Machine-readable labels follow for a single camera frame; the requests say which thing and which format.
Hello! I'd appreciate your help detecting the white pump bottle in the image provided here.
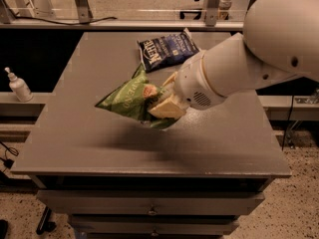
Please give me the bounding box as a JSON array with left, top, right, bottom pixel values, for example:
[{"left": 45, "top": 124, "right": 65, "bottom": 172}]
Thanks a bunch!
[{"left": 5, "top": 67, "right": 33, "bottom": 103}]

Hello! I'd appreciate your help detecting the metal bracket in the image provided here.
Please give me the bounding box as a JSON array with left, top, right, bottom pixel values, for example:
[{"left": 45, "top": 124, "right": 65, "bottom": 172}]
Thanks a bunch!
[
  {"left": 203, "top": 0, "right": 220, "bottom": 27},
  {"left": 75, "top": 0, "right": 93, "bottom": 24}
]

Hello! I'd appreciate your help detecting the metal bracket left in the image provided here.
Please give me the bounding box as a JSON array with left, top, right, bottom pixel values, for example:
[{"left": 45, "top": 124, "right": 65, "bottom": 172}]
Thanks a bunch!
[{"left": 75, "top": 0, "right": 93, "bottom": 24}]

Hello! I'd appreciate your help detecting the black cable on shelf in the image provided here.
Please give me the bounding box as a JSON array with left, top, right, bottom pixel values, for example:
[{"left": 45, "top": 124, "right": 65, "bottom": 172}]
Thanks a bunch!
[{"left": 13, "top": 15, "right": 118, "bottom": 26}]

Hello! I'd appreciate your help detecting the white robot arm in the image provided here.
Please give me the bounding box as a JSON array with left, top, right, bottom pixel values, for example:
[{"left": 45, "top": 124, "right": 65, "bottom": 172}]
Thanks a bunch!
[{"left": 149, "top": 0, "right": 319, "bottom": 120}]

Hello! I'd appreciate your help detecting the green jalapeno chip bag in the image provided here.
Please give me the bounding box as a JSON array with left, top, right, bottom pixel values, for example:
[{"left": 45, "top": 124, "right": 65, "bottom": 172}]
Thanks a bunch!
[{"left": 95, "top": 64, "right": 177, "bottom": 129}]

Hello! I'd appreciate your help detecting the grey top drawer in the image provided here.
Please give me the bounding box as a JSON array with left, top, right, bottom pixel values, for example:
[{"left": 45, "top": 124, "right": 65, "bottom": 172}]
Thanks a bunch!
[{"left": 37, "top": 190, "right": 265, "bottom": 216}]

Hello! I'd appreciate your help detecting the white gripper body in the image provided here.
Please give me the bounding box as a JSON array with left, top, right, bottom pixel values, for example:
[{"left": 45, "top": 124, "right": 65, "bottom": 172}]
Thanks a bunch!
[{"left": 174, "top": 51, "right": 226, "bottom": 111}]

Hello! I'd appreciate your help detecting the grey lower drawer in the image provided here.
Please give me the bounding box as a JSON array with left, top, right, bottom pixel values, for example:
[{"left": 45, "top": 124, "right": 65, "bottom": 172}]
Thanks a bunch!
[{"left": 69, "top": 215, "right": 239, "bottom": 236}]

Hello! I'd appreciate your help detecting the metal bracket right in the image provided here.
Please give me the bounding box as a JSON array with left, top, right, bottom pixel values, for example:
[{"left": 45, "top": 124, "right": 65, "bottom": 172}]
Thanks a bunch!
[{"left": 203, "top": 0, "right": 220, "bottom": 27}]

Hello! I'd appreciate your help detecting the blue chip bag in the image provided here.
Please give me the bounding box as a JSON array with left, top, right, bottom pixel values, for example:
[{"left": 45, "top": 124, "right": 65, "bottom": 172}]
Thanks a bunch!
[{"left": 138, "top": 29, "right": 200, "bottom": 73}]

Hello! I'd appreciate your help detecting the grey drawer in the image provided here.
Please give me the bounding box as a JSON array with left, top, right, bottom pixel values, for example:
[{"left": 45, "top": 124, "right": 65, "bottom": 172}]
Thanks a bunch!
[
  {"left": 37, "top": 190, "right": 265, "bottom": 216},
  {"left": 69, "top": 215, "right": 239, "bottom": 236}
]

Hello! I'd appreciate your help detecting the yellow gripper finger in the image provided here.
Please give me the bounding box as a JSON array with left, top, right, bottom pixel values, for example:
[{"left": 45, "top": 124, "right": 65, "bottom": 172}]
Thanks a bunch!
[
  {"left": 162, "top": 72, "right": 177, "bottom": 87},
  {"left": 149, "top": 95, "right": 187, "bottom": 120}
]

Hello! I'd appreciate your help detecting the black cable at left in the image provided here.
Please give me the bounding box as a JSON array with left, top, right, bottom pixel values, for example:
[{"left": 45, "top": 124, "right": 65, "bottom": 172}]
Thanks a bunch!
[{"left": 0, "top": 140, "right": 20, "bottom": 171}]

